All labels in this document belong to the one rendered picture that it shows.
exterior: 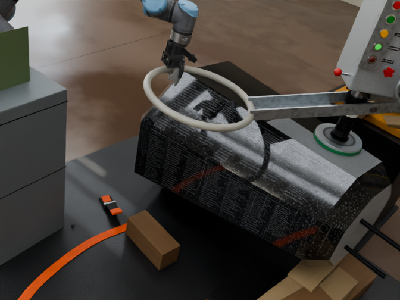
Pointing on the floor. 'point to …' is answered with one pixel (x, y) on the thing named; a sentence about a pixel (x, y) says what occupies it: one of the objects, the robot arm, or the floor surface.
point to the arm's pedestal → (31, 163)
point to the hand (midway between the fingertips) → (174, 80)
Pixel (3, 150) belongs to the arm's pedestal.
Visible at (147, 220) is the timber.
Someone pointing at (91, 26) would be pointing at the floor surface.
